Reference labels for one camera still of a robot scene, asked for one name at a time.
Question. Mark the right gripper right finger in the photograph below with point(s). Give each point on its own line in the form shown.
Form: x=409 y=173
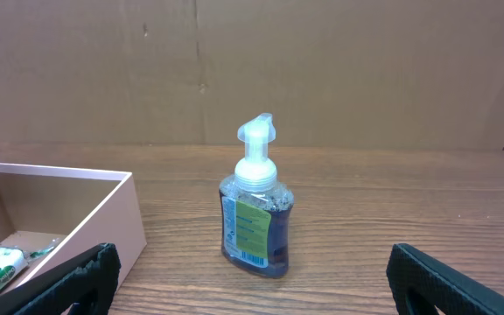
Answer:
x=421 y=284

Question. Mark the purple hand soap pump bottle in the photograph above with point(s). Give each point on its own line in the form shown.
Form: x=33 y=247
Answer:
x=256 y=206

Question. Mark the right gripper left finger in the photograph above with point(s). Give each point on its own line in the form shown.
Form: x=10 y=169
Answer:
x=84 y=285

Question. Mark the white cardboard box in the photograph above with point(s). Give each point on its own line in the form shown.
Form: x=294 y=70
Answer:
x=82 y=207

